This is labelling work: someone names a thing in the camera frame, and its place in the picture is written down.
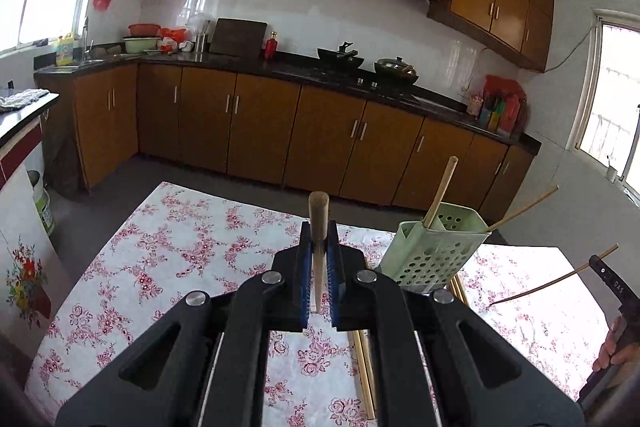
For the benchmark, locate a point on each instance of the white cup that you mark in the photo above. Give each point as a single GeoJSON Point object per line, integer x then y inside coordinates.
{"type": "Point", "coordinates": [611, 174]}

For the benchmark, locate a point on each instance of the dark sack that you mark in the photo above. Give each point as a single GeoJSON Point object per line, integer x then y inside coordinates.
{"type": "Point", "coordinates": [62, 157]}

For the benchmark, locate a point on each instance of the light wooden chopstick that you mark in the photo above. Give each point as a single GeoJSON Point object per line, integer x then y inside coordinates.
{"type": "Point", "coordinates": [445, 187]}
{"type": "Point", "coordinates": [361, 372]}
{"type": "Point", "coordinates": [318, 217]}
{"type": "Point", "coordinates": [369, 377]}
{"type": "Point", "coordinates": [530, 204]}
{"type": "Point", "coordinates": [455, 289]}
{"type": "Point", "coordinates": [550, 282]}
{"type": "Point", "coordinates": [463, 293]}

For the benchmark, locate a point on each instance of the black wok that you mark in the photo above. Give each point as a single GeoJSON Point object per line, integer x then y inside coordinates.
{"type": "Point", "coordinates": [340, 58]}

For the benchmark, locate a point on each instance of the black gas stove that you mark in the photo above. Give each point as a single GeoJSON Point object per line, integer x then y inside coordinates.
{"type": "Point", "coordinates": [345, 79]}

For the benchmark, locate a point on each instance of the dark wooden cutting board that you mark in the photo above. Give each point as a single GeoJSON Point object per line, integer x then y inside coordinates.
{"type": "Point", "coordinates": [237, 37]}

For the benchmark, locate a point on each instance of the person's right hand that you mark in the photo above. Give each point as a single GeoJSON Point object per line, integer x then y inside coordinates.
{"type": "Point", "coordinates": [611, 347]}

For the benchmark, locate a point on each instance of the white green bucket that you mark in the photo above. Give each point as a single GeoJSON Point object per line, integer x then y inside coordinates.
{"type": "Point", "coordinates": [42, 207]}

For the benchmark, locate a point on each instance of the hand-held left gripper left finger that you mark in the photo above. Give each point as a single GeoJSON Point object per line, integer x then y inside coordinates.
{"type": "Point", "coordinates": [300, 279]}

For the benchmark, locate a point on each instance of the orange plastic bag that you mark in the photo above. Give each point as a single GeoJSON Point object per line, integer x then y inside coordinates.
{"type": "Point", "coordinates": [175, 36]}

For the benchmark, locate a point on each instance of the green perforated utensil holder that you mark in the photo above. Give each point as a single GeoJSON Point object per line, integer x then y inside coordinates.
{"type": "Point", "coordinates": [430, 257]}

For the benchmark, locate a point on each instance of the red bag behind bottles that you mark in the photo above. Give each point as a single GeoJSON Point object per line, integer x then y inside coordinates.
{"type": "Point", "coordinates": [502, 87]}

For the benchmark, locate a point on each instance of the red plastic basin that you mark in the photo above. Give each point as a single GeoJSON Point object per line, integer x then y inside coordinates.
{"type": "Point", "coordinates": [144, 30]}

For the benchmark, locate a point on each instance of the white cloth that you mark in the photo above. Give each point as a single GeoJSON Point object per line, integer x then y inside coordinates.
{"type": "Point", "coordinates": [20, 99]}

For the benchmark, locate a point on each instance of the white red floral tablecloth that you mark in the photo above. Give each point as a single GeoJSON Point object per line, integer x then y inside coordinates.
{"type": "Point", "coordinates": [175, 247]}

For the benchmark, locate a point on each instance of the yellow detergent bottle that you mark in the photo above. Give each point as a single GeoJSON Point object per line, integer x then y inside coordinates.
{"type": "Point", "coordinates": [65, 52]}

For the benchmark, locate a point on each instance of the red glass bottle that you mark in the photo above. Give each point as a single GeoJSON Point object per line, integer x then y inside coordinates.
{"type": "Point", "coordinates": [271, 47]}

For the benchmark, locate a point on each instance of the steel sink faucet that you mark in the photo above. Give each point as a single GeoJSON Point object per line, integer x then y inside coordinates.
{"type": "Point", "coordinates": [86, 37]}

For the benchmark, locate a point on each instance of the narrow side window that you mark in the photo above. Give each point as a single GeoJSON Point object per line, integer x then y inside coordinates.
{"type": "Point", "coordinates": [617, 97]}

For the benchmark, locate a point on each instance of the wooden base cabinet run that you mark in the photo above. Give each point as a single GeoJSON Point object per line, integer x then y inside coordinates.
{"type": "Point", "coordinates": [250, 122]}

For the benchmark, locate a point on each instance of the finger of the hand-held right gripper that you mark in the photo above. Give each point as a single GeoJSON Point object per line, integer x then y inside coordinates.
{"type": "Point", "coordinates": [612, 279]}

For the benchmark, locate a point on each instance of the pale green basin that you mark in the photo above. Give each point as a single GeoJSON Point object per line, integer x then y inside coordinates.
{"type": "Point", "coordinates": [140, 45]}

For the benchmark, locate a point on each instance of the dark pot with lid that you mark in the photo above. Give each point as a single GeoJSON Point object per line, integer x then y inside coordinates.
{"type": "Point", "coordinates": [396, 69]}

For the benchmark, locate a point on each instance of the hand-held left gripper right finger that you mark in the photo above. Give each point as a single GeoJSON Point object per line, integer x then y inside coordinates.
{"type": "Point", "coordinates": [334, 287]}

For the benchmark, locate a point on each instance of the tiled counter with flower decal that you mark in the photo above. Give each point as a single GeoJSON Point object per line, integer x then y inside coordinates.
{"type": "Point", "coordinates": [20, 227]}

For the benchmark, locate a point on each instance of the cluster of condiment bottles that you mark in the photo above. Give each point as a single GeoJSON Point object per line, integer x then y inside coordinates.
{"type": "Point", "coordinates": [500, 117]}

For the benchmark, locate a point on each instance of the steel canister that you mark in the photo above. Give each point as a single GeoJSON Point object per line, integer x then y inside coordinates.
{"type": "Point", "coordinates": [201, 39]}

